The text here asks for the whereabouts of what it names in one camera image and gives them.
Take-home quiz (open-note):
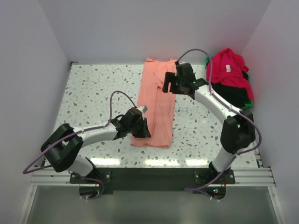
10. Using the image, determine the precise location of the salmon pink t shirt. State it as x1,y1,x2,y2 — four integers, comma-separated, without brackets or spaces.
131,58,176,147

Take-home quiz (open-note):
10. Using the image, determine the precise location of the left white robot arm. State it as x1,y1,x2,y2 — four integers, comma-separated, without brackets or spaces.
41,105,151,183

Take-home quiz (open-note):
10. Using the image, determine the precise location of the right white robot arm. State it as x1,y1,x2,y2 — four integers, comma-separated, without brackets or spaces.
162,62,256,183

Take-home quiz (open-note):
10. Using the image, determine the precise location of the magenta red t shirt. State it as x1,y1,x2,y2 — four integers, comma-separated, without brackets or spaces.
206,48,254,101

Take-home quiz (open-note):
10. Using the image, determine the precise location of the black t shirt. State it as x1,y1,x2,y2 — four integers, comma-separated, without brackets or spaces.
211,71,254,109

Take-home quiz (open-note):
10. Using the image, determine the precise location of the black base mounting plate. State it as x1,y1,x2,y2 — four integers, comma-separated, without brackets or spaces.
70,168,236,199

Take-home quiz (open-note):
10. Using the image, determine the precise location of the green plastic bin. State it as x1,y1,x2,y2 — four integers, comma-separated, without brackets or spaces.
206,56,254,109

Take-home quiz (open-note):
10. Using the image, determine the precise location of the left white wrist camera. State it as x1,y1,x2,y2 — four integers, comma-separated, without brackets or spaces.
137,105,148,113

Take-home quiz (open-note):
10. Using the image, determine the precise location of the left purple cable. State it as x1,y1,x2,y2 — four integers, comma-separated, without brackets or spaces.
22,91,141,200

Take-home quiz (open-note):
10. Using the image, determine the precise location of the aluminium frame rail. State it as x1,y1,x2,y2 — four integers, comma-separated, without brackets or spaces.
17,109,287,224

